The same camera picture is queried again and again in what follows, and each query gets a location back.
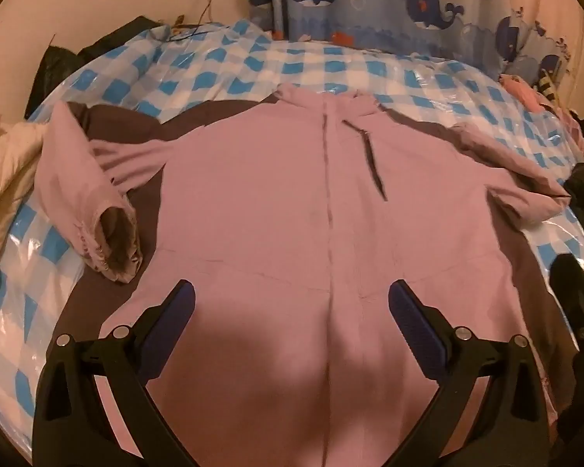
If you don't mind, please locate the pink zip jacket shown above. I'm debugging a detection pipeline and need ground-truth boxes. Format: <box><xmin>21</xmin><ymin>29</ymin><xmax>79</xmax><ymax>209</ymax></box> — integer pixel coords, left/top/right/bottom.
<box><xmin>35</xmin><ymin>83</ymin><xmax>572</xmax><ymax>467</ymax></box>

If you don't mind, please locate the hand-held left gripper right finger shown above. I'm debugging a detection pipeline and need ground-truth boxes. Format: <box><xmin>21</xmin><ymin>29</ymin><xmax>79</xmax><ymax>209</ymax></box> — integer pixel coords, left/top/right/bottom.
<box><xmin>388</xmin><ymin>279</ymin><xmax>558</xmax><ymax>467</ymax></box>

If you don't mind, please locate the white quilted coat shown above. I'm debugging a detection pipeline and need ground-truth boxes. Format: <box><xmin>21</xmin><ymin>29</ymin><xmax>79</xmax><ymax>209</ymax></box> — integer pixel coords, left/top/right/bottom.
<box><xmin>0</xmin><ymin>109</ymin><xmax>52</xmax><ymax>293</ymax></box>

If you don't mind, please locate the striped cloth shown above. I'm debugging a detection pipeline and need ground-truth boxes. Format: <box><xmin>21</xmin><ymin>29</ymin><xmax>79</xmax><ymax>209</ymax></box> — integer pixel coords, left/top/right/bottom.
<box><xmin>536</xmin><ymin>67</ymin><xmax>559</xmax><ymax>102</ymax></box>

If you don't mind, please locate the black curved object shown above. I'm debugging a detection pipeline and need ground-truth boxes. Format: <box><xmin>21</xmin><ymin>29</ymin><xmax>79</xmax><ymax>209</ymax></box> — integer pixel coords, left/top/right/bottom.
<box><xmin>549</xmin><ymin>252</ymin><xmax>584</xmax><ymax>448</ymax></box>

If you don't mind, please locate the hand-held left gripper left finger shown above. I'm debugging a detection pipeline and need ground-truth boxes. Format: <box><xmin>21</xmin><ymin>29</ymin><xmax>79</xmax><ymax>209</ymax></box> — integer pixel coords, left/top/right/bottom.
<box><xmin>32</xmin><ymin>279</ymin><xmax>205</xmax><ymax>467</ymax></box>

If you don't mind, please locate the black mesh bag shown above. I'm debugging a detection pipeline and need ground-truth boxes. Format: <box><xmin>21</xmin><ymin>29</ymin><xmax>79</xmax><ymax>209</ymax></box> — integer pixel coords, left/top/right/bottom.
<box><xmin>24</xmin><ymin>34</ymin><xmax>81</xmax><ymax>120</ymax></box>

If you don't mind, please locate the dark charger cable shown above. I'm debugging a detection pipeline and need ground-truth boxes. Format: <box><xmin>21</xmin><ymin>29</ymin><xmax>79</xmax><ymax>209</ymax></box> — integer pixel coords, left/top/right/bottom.
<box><xmin>168</xmin><ymin>0</ymin><xmax>224</xmax><ymax>42</ymax></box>

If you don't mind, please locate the whale print curtain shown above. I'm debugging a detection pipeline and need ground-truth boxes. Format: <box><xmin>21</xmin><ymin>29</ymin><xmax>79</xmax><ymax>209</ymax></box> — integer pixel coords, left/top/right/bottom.
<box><xmin>243</xmin><ymin>0</ymin><xmax>584</xmax><ymax>79</ymax></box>

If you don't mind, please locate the blue checkered plastic sheet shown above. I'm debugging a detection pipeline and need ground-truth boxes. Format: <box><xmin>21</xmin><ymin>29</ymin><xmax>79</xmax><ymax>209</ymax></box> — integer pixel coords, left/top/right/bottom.
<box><xmin>0</xmin><ymin>19</ymin><xmax>584</xmax><ymax>453</ymax></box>

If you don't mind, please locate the pink cloth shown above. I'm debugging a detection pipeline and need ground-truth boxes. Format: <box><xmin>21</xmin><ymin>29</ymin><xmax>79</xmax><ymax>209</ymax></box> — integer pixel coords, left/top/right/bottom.
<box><xmin>498</xmin><ymin>74</ymin><xmax>542</xmax><ymax>112</ymax></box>

